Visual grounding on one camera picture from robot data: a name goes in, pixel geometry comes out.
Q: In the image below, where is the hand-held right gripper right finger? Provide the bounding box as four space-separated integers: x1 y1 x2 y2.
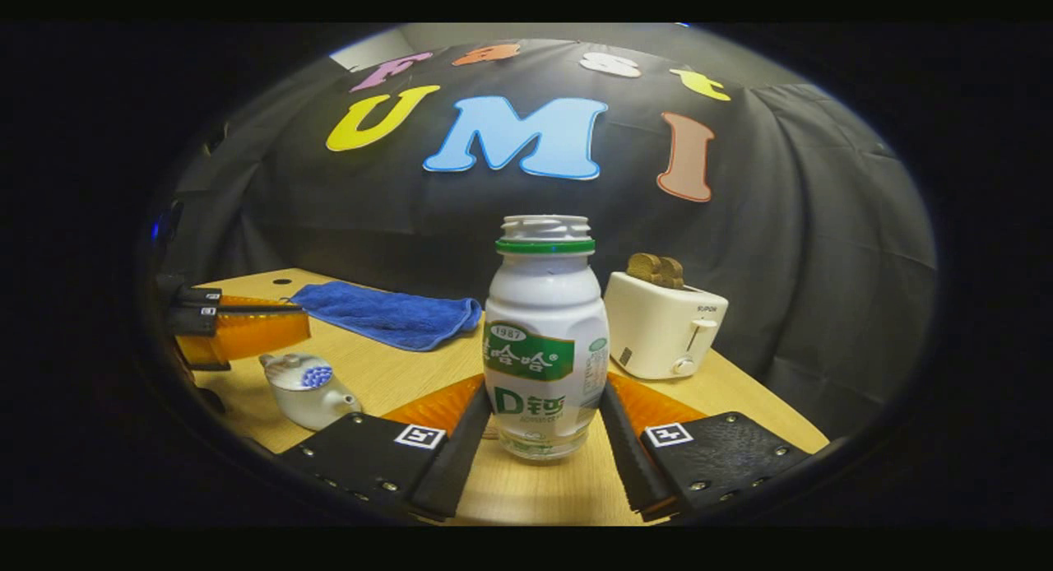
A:
599 374 814 522

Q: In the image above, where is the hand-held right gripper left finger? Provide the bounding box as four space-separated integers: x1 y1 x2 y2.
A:
278 374 493 522

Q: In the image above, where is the white teacup with spout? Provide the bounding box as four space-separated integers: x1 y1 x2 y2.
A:
263 374 363 431

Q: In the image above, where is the white green-label water bottle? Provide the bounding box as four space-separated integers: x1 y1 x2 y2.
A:
484 215 610 462

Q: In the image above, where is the white toaster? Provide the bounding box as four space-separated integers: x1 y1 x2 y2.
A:
604 271 730 381

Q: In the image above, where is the blue towel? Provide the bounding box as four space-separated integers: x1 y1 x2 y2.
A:
290 281 483 352

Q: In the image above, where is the black backdrop cloth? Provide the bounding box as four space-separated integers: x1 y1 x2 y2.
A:
165 36 936 440

